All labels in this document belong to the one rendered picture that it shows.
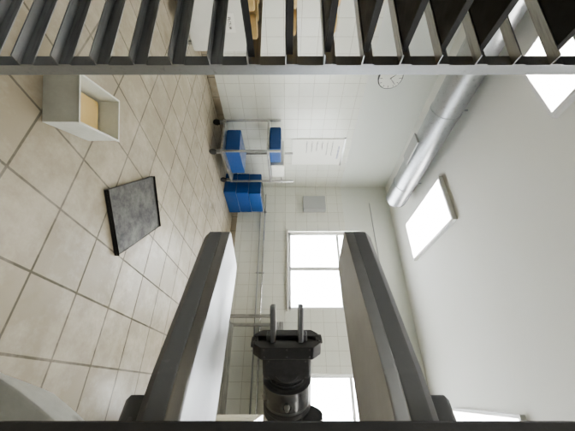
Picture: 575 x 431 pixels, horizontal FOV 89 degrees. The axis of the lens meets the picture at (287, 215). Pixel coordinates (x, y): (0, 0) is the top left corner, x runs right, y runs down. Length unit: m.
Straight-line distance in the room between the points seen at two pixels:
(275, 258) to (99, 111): 3.85
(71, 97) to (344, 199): 4.91
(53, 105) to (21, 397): 1.35
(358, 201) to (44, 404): 5.64
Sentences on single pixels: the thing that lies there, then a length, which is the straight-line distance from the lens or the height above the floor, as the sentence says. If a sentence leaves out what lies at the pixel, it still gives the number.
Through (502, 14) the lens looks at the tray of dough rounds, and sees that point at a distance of 0.87.
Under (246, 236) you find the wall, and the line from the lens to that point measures 5.36.
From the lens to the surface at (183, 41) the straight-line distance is 0.88.
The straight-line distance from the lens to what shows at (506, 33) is 1.00.
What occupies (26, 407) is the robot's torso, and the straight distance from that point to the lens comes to 0.46.
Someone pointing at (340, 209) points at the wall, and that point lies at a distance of 5.68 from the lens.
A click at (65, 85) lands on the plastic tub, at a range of 1.66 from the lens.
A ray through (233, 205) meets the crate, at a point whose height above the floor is 0.10.
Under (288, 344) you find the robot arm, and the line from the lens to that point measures 0.56.
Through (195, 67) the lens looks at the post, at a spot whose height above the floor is 0.82.
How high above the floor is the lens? 1.04
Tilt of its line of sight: level
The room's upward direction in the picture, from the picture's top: 90 degrees clockwise
